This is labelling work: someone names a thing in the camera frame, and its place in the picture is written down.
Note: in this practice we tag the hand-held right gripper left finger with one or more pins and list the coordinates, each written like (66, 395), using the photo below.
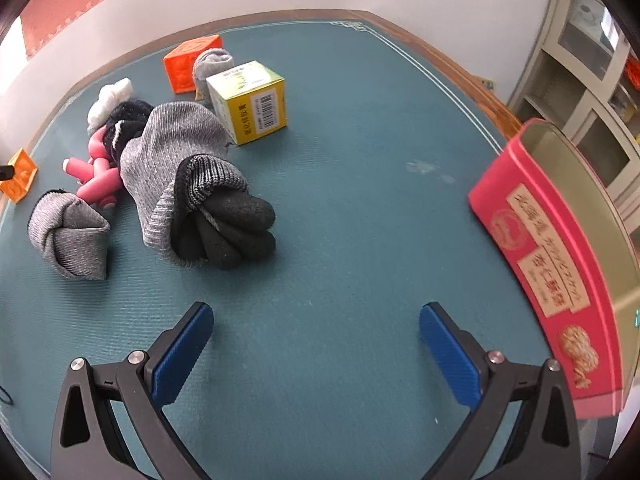
(182, 355)

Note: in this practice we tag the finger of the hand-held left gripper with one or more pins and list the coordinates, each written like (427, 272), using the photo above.
(5, 172)

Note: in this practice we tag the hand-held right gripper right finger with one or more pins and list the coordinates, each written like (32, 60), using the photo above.
(450, 355)

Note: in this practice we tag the light orange toy cube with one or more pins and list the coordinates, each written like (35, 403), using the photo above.
(22, 175)

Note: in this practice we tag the pink foam toy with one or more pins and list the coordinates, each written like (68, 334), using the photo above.
(100, 185)

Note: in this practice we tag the white plastic bag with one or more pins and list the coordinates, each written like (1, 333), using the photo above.
(110, 97)

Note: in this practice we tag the navy white-striped sock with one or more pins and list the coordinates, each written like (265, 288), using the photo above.
(127, 115)

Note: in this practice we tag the pink tin container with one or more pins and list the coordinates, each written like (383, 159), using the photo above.
(525, 240)

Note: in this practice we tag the black and grey sock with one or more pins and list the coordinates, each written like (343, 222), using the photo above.
(235, 225)

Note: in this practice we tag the large light grey sock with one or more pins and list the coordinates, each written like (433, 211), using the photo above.
(170, 145)

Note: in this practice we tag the pale grey sock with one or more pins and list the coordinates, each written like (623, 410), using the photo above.
(212, 62)

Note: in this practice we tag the teal table mat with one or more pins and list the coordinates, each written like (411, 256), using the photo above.
(350, 185)

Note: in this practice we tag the red-orange toy cube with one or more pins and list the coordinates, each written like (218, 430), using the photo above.
(182, 67)

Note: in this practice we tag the yellow green cardboard box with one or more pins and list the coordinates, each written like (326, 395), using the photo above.
(250, 110)

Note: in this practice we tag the beige glass-door cabinet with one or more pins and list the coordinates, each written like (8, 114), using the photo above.
(560, 85)

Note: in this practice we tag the orange foam wall mat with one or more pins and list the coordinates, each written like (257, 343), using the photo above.
(75, 0)

